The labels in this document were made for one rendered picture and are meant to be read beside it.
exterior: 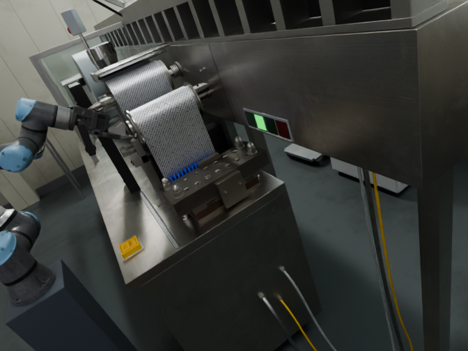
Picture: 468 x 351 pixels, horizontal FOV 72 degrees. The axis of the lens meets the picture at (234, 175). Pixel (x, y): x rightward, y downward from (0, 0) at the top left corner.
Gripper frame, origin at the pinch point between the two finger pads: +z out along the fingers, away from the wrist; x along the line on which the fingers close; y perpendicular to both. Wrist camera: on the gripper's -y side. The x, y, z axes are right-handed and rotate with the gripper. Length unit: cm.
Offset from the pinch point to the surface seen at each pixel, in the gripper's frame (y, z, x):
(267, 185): -2, 48, -28
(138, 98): 14.4, 4.6, 17.6
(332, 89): 31, 22, -70
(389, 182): 6, 177, 6
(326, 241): -42, 141, 9
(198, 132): 9.0, 24.4, -6.2
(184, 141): 4.2, 19.4, -6.2
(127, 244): -35.9, 4.5, -15.5
